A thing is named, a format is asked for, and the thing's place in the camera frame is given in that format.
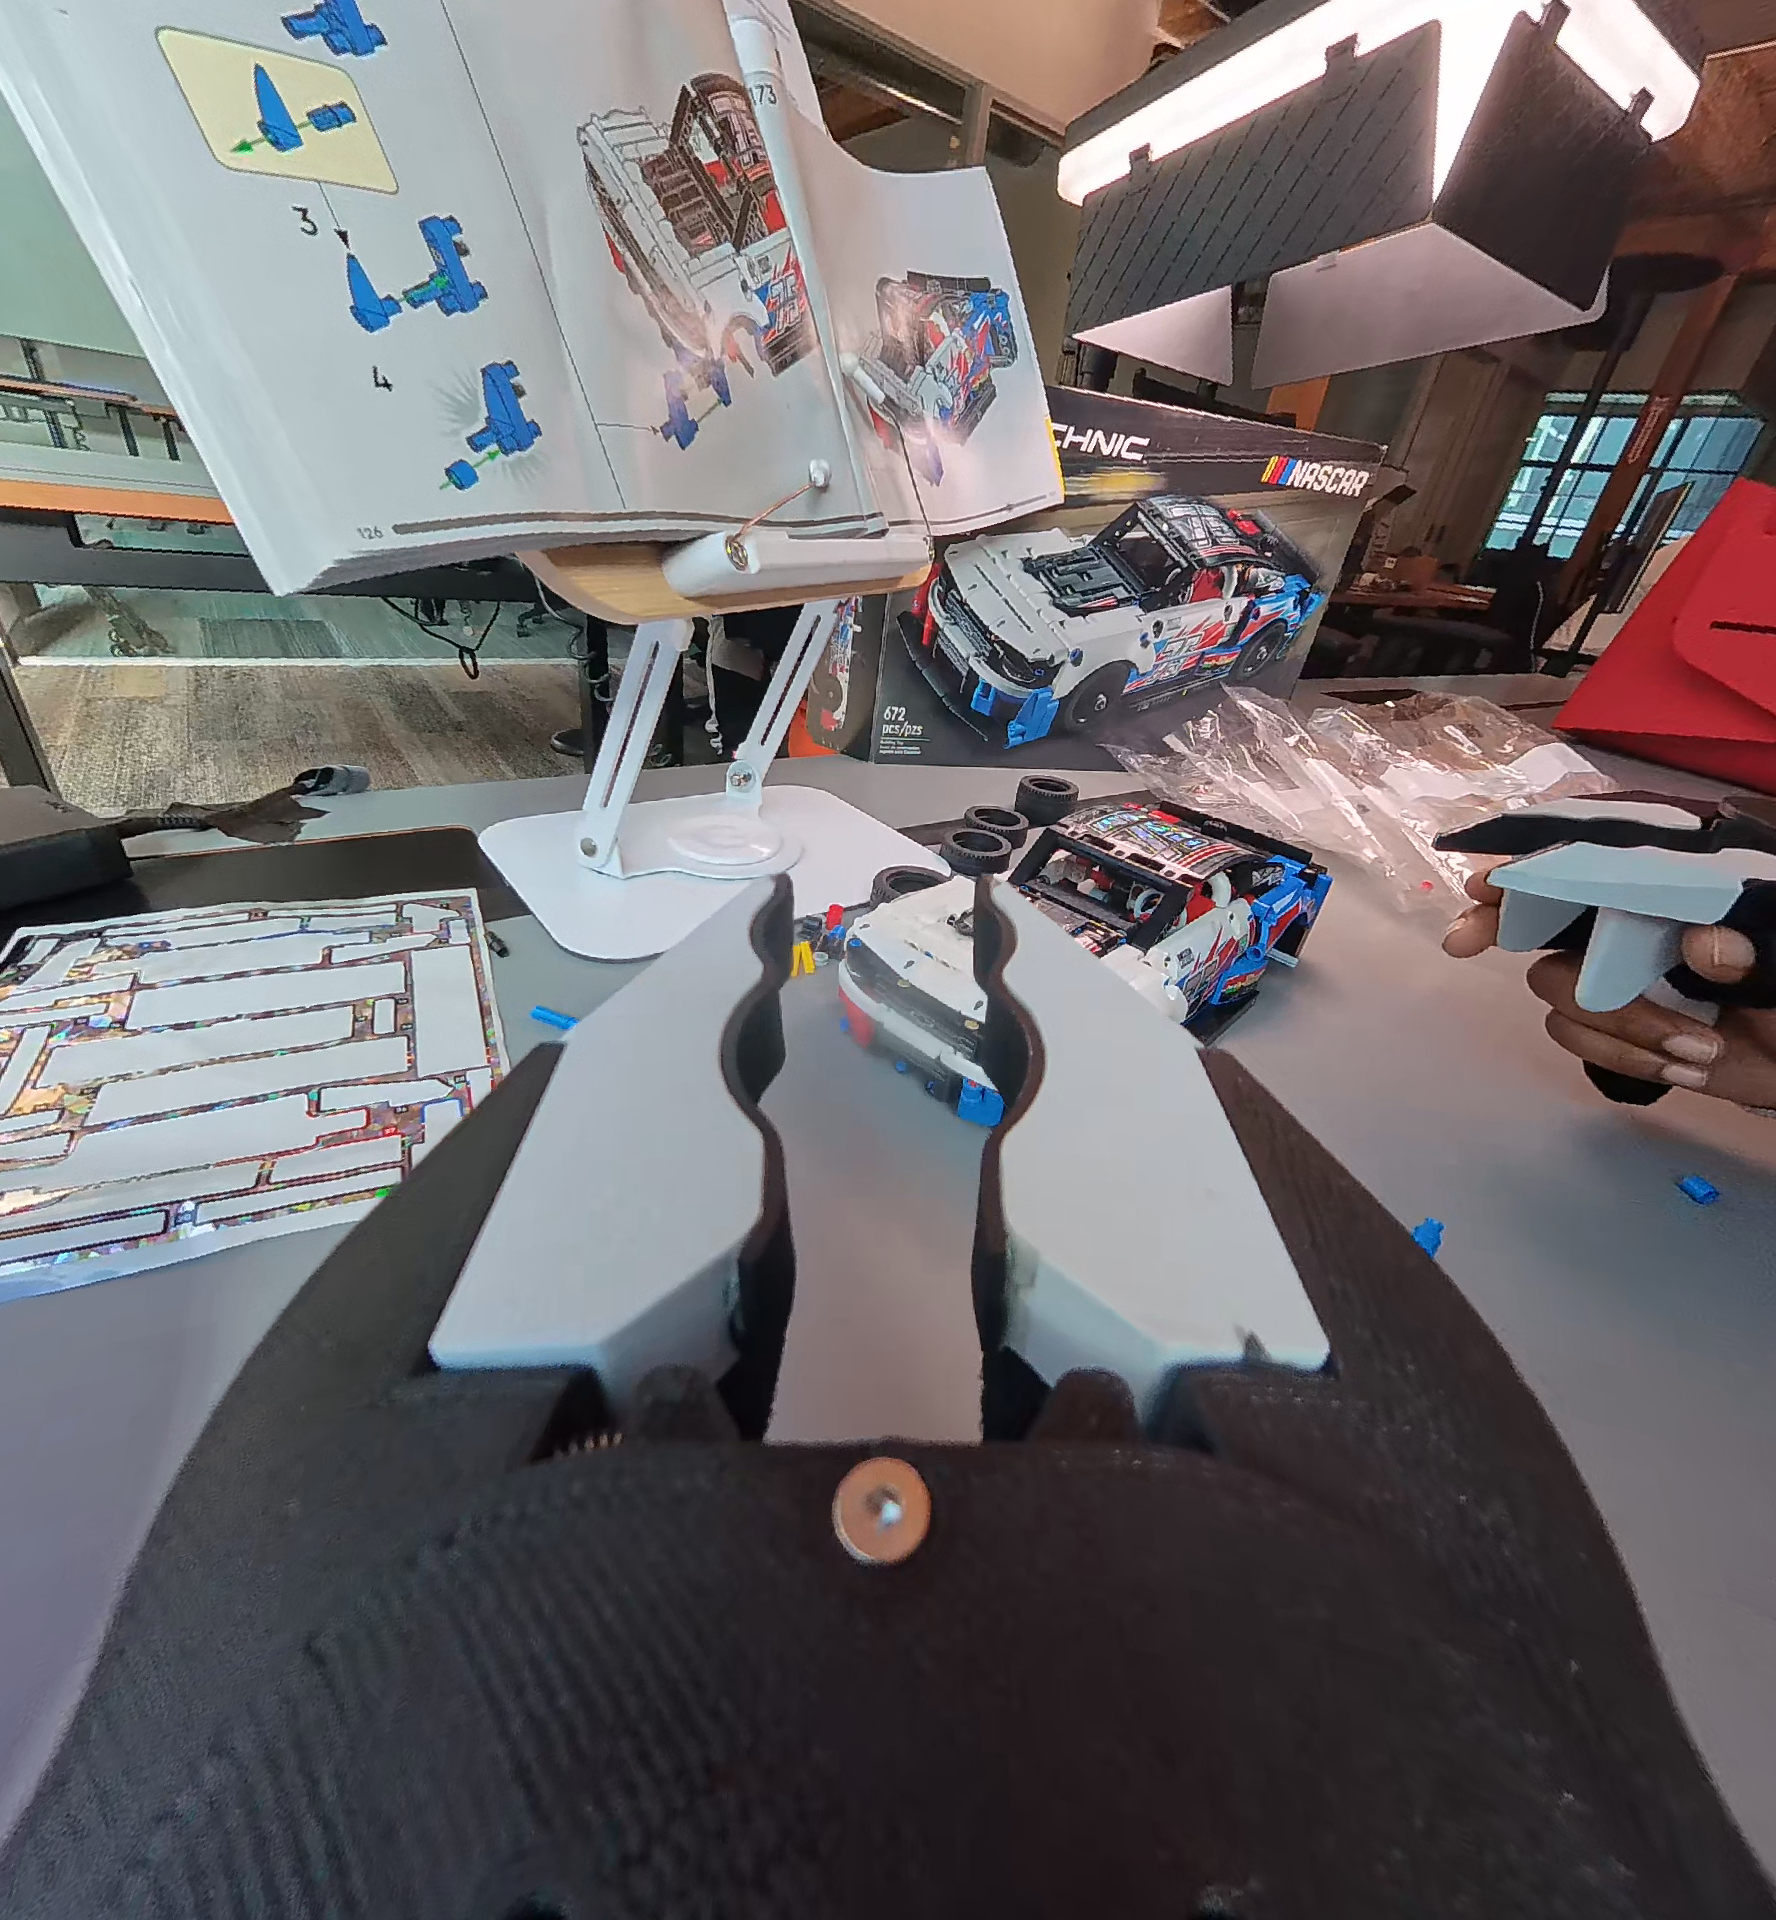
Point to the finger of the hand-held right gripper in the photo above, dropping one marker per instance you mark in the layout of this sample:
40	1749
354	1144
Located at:
1623	969
1637	892

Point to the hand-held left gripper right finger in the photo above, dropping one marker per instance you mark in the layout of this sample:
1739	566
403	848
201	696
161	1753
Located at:
1159	1199

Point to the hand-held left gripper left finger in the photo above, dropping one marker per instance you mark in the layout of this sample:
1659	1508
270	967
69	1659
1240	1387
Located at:
605	1199

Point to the grey desk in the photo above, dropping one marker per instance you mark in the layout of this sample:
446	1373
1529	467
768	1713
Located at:
1502	1349

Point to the person's right hand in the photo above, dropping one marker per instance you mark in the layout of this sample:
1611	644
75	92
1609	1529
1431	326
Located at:
1727	1051

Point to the red felt bag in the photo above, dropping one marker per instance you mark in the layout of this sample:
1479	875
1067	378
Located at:
1727	659

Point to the crumpled clear plastic bag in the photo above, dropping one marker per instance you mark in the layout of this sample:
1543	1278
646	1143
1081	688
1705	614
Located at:
1352	781

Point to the brick race car model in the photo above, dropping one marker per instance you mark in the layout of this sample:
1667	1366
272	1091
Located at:
1127	915

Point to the paned window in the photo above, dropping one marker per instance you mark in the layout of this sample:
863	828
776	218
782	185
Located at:
1623	466

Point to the black light stand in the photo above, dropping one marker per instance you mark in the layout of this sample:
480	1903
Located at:
1654	450

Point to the printed sticker sheet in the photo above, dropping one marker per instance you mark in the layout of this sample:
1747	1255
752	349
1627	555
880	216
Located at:
198	1079

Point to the toy car box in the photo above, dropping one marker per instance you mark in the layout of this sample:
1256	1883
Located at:
1127	601

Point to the black power adapter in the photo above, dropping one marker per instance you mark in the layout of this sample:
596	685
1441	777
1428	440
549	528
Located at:
18	863

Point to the black studio softbox light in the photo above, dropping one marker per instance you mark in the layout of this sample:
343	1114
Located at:
1277	149

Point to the open instruction booklet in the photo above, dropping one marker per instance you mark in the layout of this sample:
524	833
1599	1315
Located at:
498	270

